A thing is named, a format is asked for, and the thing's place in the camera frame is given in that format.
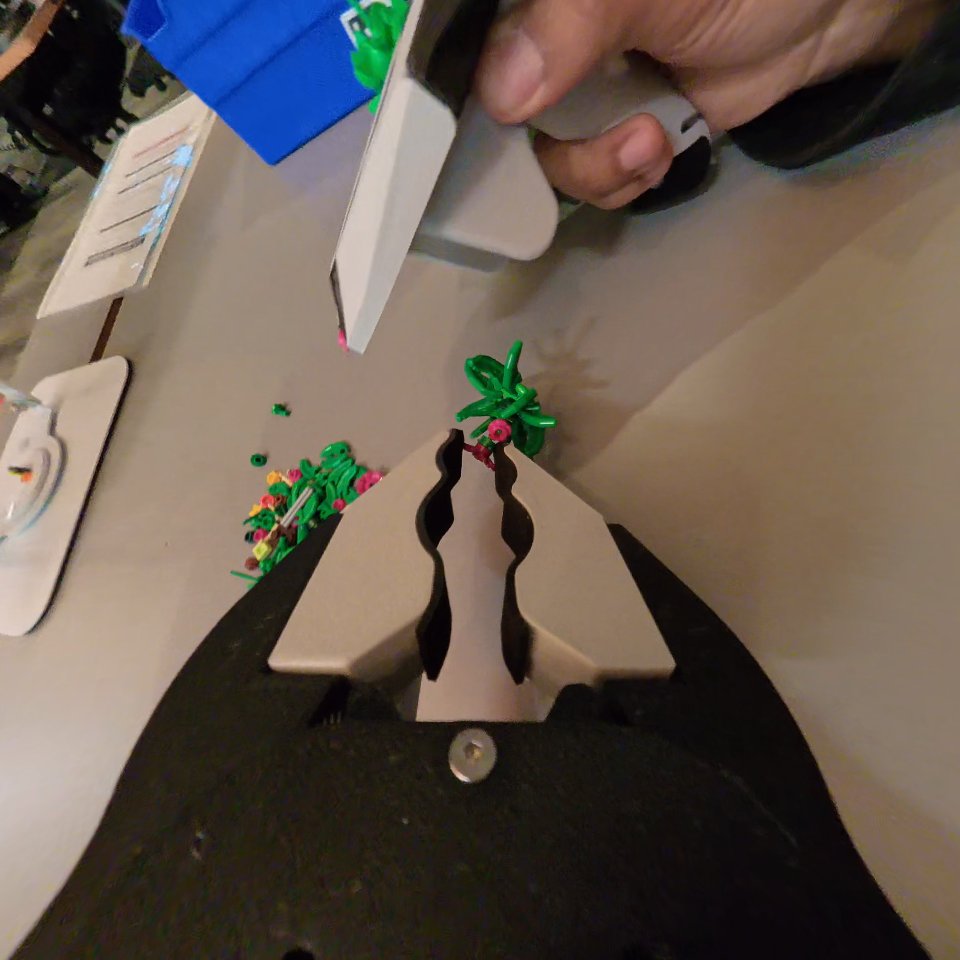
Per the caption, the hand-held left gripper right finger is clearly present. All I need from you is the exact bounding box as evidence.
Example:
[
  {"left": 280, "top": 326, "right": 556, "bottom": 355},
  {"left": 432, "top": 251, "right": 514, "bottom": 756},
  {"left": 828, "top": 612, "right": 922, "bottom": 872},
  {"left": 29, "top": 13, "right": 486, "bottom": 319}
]
[{"left": 495, "top": 447, "right": 677, "bottom": 720}]

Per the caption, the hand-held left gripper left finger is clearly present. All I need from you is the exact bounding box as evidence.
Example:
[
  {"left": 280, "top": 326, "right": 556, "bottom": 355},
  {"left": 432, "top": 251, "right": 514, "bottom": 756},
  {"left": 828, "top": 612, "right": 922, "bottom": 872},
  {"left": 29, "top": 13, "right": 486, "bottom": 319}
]
[{"left": 267, "top": 429, "right": 465, "bottom": 721}]

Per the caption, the pile of toy brick pieces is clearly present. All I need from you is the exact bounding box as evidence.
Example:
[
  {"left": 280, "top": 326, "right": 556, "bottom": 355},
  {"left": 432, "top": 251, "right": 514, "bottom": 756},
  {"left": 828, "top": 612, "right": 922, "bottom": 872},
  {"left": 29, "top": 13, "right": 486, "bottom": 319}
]
[{"left": 231, "top": 441, "right": 387, "bottom": 585}]

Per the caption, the green spiky toy plant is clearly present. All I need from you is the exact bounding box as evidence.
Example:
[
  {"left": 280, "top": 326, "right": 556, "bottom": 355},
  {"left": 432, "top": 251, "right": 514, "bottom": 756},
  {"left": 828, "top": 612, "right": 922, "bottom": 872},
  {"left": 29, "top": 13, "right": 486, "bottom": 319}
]
[{"left": 456, "top": 341, "right": 558, "bottom": 460}]

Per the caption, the person's right hand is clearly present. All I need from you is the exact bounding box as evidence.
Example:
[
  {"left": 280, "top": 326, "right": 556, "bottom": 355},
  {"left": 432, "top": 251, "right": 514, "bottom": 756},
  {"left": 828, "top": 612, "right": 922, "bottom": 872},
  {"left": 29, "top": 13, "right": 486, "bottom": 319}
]
[{"left": 476, "top": 0, "right": 960, "bottom": 210}]

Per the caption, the pink toy brick flowerpot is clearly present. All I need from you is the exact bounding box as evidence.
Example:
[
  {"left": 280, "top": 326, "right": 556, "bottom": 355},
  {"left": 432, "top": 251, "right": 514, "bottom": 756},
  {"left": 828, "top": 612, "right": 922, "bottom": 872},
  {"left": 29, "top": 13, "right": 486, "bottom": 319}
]
[{"left": 348, "top": 0, "right": 412, "bottom": 115}]

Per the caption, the blue plastic bin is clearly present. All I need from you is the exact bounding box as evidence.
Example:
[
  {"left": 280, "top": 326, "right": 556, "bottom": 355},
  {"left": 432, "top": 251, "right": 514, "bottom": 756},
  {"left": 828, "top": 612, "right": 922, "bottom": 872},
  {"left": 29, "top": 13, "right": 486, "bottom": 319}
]
[{"left": 121, "top": 0, "right": 376, "bottom": 166}]

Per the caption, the laminated paper sheet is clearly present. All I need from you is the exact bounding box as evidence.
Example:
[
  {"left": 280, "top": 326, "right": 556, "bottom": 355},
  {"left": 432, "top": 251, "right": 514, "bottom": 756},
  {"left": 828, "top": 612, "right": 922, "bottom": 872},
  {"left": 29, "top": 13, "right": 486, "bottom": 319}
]
[{"left": 36, "top": 97, "right": 220, "bottom": 320}]

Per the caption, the white metal stand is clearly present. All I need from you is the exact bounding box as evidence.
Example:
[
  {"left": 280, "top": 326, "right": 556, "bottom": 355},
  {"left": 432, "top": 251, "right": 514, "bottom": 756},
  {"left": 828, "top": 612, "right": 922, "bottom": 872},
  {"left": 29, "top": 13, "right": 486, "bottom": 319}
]
[{"left": 0, "top": 356, "right": 131, "bottom": 637}]

